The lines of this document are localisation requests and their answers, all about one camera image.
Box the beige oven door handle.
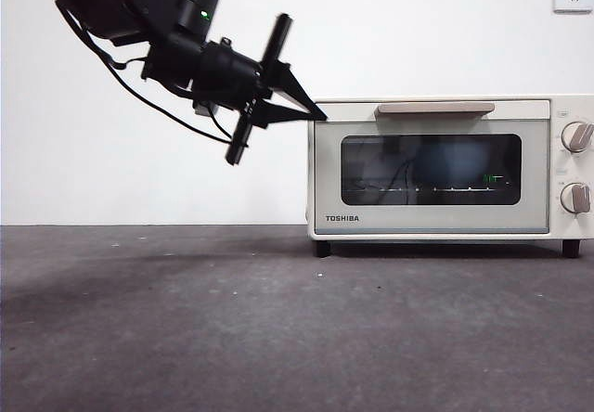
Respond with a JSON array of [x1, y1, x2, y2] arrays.
[[374, 102, 496, 118]]

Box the blue ribbed bowl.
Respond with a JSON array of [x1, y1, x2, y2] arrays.
[[410, 140, 491, 190]]

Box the glass oven door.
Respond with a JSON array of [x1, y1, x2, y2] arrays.
[[314, 99, 551, 236]]

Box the beige oven knob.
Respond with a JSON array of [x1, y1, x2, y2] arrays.
[[559, 183, 592, 214], [560, 122, 594, 154]]

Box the cream toaster oven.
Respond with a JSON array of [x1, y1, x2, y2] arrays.
[[305, 95, 594, 259]]

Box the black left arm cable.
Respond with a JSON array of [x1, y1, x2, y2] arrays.
[[58, 0, 233, 145]]

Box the metal oven wire rack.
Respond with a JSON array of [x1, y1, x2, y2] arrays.
[[355, 184, 511, 195]]

